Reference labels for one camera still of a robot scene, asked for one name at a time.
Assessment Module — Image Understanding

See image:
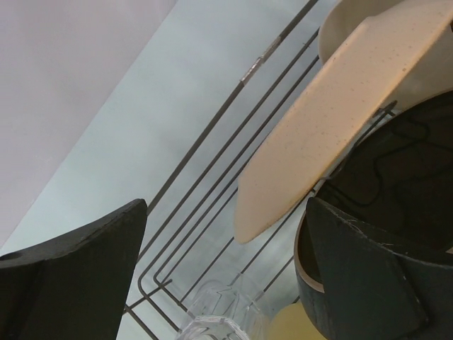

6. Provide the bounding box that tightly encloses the bird pattern plate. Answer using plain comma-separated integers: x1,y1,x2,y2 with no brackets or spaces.
234,0,452,244

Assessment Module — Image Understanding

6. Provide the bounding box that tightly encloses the clear plastic cup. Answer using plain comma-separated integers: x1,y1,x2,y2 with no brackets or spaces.
176,273,271,340

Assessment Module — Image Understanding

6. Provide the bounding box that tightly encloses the black wire dish rack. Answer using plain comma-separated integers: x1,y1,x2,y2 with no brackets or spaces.
123,0,397,340

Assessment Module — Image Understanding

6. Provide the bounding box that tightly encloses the yellow mug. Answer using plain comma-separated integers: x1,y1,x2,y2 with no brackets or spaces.
267,302,326,340

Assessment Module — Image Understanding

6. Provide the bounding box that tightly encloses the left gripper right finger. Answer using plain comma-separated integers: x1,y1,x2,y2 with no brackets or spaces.
305,198,452,339

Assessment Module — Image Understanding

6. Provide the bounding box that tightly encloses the red rimmed beige plate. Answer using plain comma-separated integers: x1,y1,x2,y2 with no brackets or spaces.
292,90,453,340

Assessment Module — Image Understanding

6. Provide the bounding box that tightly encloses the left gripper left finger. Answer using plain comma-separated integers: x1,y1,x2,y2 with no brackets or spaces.
1,199,147,339

